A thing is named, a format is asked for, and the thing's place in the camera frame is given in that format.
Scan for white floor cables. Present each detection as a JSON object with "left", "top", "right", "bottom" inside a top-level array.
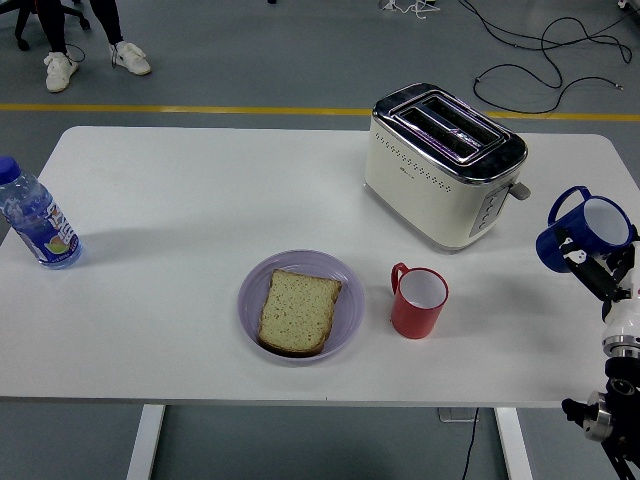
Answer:
[{"left": 377, "top": 0, "right": 442, "bottom": 22}]

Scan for red enamel cup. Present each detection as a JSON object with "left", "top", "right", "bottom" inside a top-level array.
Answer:
[{"left": 390, "top": 261, "right": 450, "bottom": 341}]

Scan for thin black hanging cable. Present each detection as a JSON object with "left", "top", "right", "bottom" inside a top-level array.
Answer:
[{"left": 459, "top": 407, "right": 480, "bottom": 480}]

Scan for blue enamel cup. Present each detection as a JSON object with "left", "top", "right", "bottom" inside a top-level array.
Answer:
[{"left": 535, "top": 186, "right": 640, "bottom": 274}]

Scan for black office chair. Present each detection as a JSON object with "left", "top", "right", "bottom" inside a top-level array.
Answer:
[{"left": 0, "top": 0, "right": 92, "bottom": 51}]

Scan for black floor cable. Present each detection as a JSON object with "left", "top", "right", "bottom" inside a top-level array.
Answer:
[
  {"left": 457, "top": 0, "right": 640, "bottom": 65},
  {"left": 473, "top": 62, "right": 625, "bottom": 117}
]

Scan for person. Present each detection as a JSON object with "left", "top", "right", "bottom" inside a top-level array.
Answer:
[{"left": 37, "top": 0, "right": 153, "bottom": 94}]

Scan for cream chrome toaster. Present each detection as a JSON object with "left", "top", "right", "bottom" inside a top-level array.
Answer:
[{"left": 363, "top": 82, "right": 533, "bottom": 255}]

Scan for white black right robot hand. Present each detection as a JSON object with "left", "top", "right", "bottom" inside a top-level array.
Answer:
[{"left": 552, "top": 225, "right": 640, "bottom": 351}]

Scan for lilac round plate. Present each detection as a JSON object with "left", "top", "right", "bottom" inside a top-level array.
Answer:
[{"left": 237, "top": 249, "right": 366, "bottom": 368}]

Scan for grey under-table bracket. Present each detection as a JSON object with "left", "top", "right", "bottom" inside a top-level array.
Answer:
[{"left": 438, "top": 407, "right": 479, "bottom": 424}]

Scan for white table leg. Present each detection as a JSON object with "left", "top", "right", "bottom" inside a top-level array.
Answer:
[
  {"left": 494, "top": 407, "right": 534, "bottom": 480},
  {"left": 125, "top": 403, "right": 167, "bottom": 480}
]

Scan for toast bread slice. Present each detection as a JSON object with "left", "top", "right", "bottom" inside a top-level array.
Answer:
[{"left": 256, "top": 268, "right": 344, "bottom": 358}]

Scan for clear blue-capped drink bottle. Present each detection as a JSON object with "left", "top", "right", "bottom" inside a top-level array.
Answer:
[{"left": 0, "top": 155, "right": 84, "bottom": 271}]

